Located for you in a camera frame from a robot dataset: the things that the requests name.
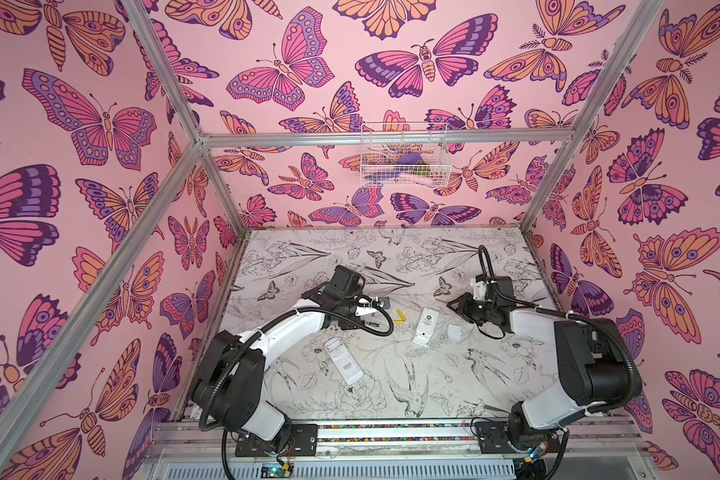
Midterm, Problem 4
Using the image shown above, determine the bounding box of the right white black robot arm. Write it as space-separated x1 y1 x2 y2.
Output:
447 274 643 443

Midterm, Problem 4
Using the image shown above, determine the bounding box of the purple item in basket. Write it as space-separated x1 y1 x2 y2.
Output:
396 152 426 171

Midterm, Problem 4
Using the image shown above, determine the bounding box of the left black corrugated cable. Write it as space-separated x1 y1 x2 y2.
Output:
197 293 395 433

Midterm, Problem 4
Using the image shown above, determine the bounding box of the white wire basket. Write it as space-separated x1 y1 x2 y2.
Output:
357 123 451 189

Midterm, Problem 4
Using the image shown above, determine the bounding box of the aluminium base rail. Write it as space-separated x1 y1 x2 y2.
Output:
140 417 661 479

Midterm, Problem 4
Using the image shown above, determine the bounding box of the right black corrugated cable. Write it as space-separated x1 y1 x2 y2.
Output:
477 244 644 415

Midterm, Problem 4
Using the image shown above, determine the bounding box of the white remote control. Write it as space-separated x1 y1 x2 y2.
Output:
412 308 439 347

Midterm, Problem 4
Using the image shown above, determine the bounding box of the black corrugated cable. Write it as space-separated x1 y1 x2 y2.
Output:
477 244 644 415
197 293 395 433

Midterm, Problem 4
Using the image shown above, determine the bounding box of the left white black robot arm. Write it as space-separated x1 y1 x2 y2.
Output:
189 266 394 450

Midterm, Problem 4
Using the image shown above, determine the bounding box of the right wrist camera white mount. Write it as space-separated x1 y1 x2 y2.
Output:
470 277 489 302

